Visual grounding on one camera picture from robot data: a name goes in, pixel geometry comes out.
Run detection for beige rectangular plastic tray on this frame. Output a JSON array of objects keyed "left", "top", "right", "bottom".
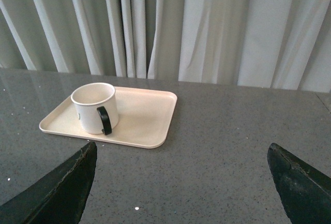
[{"left": 39, "top": 87, "right": 177, "bottom": 148}]

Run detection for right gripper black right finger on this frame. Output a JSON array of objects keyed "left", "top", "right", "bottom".
[{"left": 267, "top": 143, "right": 330, "bottom": 223}]

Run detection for grey pleated curtain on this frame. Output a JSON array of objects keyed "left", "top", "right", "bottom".
[{"left": 1, "top": 0, "right": 330, "bottom": 92}]

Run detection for white smiley mug black handle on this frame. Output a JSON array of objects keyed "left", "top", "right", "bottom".
[{"left": 70, "top": 82, "right": 119, "bottom": 136}]

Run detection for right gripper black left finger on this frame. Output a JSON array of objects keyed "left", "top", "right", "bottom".
[{"left": 1, "top": 142, "right": 97, "bottom": 223}]

